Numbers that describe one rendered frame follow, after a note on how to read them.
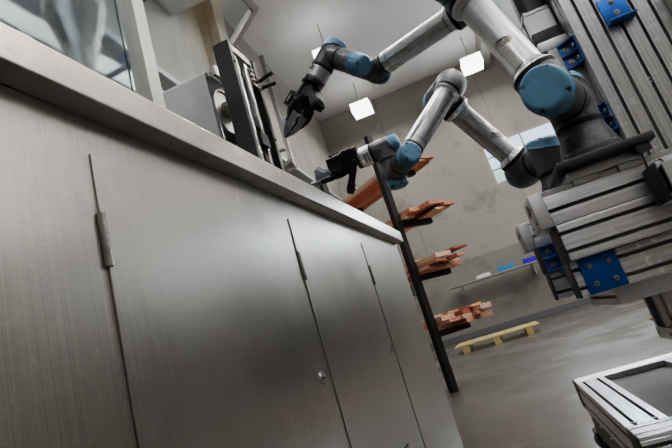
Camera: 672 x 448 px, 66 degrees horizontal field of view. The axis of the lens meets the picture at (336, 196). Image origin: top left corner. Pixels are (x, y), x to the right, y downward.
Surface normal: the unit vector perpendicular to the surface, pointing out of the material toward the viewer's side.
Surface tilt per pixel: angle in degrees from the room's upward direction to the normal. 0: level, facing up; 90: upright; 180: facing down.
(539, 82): 97
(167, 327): 90
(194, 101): 90
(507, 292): 90
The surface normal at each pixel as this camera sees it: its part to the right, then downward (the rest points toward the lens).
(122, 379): 0.90, -0.36
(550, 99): -0.57, 0.06
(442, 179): -0.28, -0.20
